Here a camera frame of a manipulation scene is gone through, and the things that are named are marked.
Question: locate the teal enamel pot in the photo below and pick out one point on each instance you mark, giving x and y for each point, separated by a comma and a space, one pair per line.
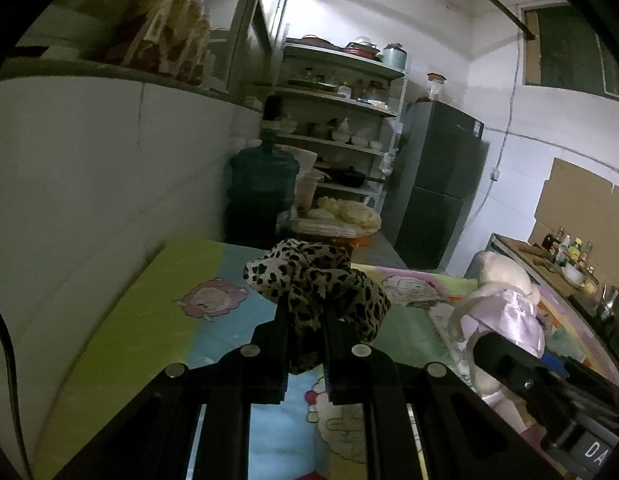
394, 56

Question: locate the black water pump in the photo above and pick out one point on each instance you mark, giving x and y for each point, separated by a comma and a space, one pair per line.
274, 110

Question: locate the red cooking pot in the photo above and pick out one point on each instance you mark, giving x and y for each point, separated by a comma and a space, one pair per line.
362, 50

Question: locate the flattened cardboard sheet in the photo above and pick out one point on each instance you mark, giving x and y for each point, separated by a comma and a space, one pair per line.
584, 205

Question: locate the pale round tray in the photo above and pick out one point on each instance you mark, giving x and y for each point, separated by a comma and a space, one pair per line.
329, 230

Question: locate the clear measuring jug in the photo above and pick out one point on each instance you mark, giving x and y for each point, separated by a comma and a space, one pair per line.
307, 191

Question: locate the leopard print scrunchie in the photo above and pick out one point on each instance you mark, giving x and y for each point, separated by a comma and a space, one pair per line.
314, 280

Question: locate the steel cookware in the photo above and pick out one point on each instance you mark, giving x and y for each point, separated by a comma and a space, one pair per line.
607, 300

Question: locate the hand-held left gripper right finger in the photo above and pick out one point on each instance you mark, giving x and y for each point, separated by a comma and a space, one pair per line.
339, 365

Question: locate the white wall outlet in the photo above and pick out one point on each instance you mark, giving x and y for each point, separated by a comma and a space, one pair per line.
495, 175

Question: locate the row of jars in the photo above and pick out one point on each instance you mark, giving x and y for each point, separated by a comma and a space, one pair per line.
339, 87

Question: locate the flat dark pan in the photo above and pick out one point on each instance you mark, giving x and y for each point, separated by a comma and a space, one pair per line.
312, 40

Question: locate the plush doll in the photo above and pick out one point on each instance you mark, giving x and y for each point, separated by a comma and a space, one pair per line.
504, 320

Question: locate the dark grey fridge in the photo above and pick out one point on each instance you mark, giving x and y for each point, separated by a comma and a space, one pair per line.
439, 185

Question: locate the white plastic bucket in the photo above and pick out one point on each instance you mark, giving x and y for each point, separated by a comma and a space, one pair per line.
302, 159

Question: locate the wooden cutting board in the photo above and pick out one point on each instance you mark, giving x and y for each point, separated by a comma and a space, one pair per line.
532, 252

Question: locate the small dark window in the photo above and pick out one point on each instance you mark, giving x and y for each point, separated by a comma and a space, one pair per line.
574, 45

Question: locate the sliding glass window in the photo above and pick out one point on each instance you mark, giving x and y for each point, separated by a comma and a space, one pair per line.
229, 25

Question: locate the white metal shelf rack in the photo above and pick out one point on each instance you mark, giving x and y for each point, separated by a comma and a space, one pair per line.
339, 141

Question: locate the orange drink bottle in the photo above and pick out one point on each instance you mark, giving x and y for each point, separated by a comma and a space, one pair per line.
173, 37
190, 47
203, 55
139, 25

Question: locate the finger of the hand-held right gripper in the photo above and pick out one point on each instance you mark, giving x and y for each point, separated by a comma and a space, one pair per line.
504, 360
557, 363

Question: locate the blue water jug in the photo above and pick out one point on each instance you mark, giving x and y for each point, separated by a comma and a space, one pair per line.
262, 185

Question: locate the kitchen counter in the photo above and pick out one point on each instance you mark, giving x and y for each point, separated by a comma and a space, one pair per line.
539, 266

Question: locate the row of condiment bottles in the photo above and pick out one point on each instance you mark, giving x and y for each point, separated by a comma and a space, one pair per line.
569, 251

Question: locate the black wok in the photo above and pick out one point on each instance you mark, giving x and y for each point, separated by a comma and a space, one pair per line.
347, 176

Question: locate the white bowl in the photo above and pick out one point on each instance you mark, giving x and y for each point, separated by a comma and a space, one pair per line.
572, 275

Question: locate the row of white bowls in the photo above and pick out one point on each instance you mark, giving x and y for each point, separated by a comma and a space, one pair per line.
339, 132

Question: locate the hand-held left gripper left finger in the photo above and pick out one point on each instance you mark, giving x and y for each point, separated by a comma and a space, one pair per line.
272, 360

